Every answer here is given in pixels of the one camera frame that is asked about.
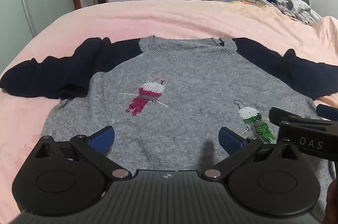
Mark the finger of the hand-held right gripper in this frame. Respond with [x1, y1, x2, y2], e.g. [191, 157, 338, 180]
[316, 104, 338, 119]
[269, 107, 338, 127]

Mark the person's right forearm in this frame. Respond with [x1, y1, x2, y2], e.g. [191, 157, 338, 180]
[327, 179, 338, 224]

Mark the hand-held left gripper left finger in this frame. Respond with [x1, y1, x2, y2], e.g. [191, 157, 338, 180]
[33, 126, 132, 181]

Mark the grey sweater with navy sleeves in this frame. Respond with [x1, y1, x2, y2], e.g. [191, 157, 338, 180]
[0, 35, 338, 187]

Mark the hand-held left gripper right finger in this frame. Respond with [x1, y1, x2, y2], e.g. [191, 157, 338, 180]
[203, 127, 301, 180]

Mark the pile of light clothes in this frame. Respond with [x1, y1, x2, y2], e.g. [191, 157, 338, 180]
[257, 0, 323, 26]

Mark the pink bed blanket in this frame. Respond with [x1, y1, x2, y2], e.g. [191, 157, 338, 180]
[0, 0, 338, 214]

